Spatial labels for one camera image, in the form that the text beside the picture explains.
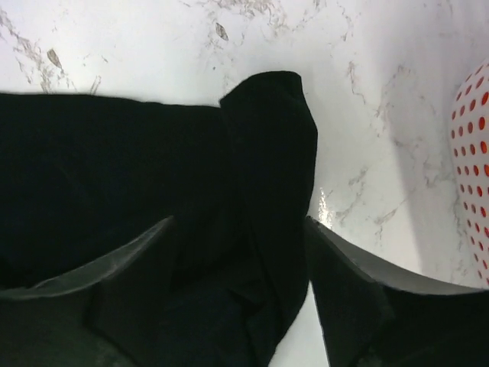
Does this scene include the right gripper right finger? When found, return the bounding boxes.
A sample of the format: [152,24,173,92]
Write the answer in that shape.
[304,218,488,366]

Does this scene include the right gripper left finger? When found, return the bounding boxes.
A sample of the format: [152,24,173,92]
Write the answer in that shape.
[1,217,176,366]

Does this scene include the black t shirt blue logo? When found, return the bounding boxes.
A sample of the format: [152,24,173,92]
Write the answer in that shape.
[1,71,318,366]

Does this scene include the white plastic laundry basket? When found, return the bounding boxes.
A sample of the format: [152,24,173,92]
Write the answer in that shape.
[449,59,488,288]

